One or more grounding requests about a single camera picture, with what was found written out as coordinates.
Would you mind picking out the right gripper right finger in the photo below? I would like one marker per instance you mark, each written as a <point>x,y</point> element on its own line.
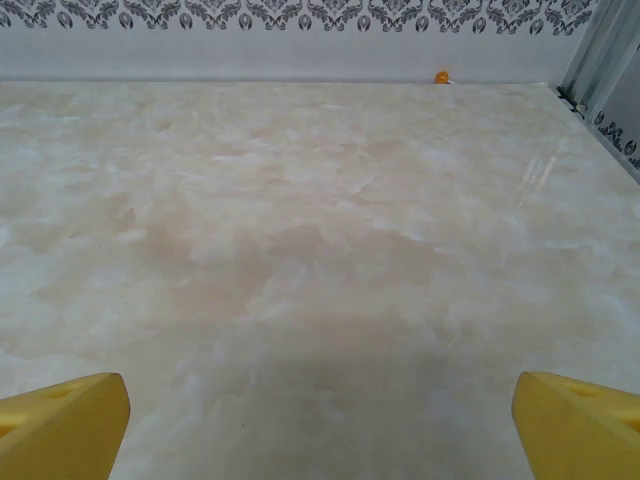
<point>580,435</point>

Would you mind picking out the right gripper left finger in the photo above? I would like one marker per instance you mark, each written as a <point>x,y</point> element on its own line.
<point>65,430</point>

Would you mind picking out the small orange ball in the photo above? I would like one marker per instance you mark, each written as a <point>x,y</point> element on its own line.
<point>441,77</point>

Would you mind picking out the aluminium side rail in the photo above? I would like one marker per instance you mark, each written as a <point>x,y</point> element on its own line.
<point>607,132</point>

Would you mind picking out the aluminium frame post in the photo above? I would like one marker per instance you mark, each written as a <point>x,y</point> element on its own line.
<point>600,45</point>

